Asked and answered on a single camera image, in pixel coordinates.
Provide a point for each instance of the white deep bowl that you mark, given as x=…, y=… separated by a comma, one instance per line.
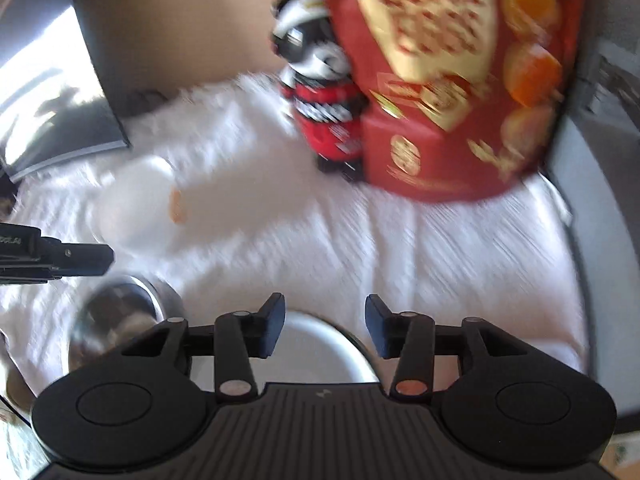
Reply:
x=320, y=355

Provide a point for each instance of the panda figurine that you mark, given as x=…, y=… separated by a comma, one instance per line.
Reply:
x=320, y=110

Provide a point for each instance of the red snack bag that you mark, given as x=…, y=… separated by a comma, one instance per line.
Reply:
x=450, y=110

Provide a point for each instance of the white textured cloth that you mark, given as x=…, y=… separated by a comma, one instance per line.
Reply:
x=350, y=235

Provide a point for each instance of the white computer case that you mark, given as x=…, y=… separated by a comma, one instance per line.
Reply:
x=610, y=110

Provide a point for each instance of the white floral bowl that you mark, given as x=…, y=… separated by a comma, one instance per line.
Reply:
x=135, y=200

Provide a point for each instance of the stainless steel bowl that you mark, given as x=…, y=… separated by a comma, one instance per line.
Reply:
x=115, y=315

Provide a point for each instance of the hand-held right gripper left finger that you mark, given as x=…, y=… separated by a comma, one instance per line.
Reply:
x=274, y=328

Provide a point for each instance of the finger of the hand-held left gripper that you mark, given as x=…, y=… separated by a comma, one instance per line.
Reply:
x=80, y=259

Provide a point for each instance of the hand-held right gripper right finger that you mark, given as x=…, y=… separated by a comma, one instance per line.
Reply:
x=376, y=328

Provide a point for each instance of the black monitor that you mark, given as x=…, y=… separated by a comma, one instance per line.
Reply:
x=60, y=110

